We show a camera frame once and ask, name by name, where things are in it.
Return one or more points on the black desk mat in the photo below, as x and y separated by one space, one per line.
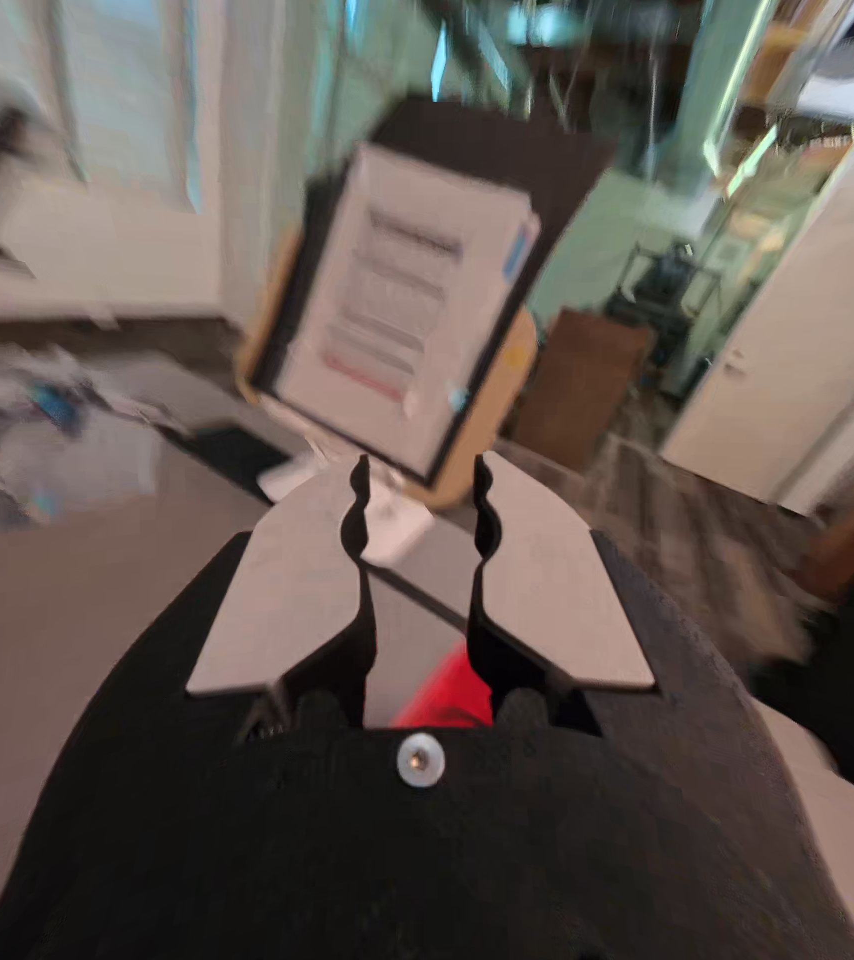
236 450

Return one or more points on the white door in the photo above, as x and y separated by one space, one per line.
794 337

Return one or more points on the black metal cart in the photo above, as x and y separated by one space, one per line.
666 300

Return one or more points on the clear plastic bin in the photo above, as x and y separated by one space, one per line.
82 457

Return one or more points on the red plastic bin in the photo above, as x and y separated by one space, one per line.
449 694

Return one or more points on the wooden-edged black board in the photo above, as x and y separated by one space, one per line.
509 150

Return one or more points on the acrylic sign holder white base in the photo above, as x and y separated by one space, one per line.
412 300

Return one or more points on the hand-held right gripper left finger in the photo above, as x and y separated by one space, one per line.
299 592

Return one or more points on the brown box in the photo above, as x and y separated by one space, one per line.
584 382

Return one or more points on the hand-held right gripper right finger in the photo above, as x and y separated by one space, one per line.
554 592

